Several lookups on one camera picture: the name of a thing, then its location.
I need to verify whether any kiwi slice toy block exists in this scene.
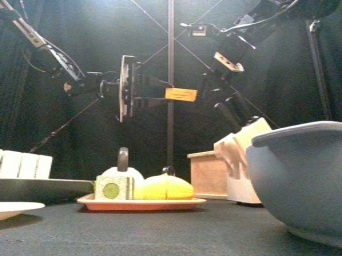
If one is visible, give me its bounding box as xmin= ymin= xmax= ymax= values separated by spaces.
xmin=93 ymin=175 xmax=136 ymax=201

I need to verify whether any white block row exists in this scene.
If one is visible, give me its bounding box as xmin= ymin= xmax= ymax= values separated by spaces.
xmin=0 ymin=148 xmax=54 ymax=180

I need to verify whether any white plastic toy rack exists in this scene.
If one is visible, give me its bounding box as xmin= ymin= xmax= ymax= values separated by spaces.
xmin=212 ymin=117 xmax=274 ymax=205

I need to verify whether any light wooden box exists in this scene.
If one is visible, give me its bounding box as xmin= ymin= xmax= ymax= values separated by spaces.
xmin=185 ymin=150 xmax=229 ymax=200

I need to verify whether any blue-grey plastic bowl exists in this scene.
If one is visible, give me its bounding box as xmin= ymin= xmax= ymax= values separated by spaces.
xmin=244 ymin=120 xmax=342 ymax=249

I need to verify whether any yellow lemon toy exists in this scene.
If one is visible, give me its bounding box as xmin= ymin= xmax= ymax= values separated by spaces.
xmin=132 ymin=172 xmax=196 ymax=201

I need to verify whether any orange oval plate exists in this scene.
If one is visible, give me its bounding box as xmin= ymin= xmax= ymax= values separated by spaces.
xmin=76 ymin=193 xmax=207 ymax=212

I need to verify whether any grey flat tray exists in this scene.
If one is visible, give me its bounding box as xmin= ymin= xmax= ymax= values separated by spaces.
xmin=0 ymin=177 xmax=96 ymax=205

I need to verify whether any white round plate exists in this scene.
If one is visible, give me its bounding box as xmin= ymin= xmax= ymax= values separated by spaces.
xmin=0 ymin=201 xmax=46 ymax=222

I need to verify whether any vertical metal frame pole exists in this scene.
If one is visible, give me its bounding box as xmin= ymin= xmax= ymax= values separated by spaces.
xmin=165 ymin=0 xmax=176 ymax=176

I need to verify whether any white toy with grey handle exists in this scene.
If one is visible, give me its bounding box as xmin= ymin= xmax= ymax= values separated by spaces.
xmin=100 ymin=146 xmax=145 ymax=188

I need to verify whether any side metal frame post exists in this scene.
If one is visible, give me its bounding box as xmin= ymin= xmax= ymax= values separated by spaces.
xmin=304 ymin=19 xmax=334 ymax=122

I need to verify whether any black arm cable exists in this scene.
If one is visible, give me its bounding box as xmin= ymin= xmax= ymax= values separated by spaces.
xmin=220 ymin=0 xmax=300 ymax=34

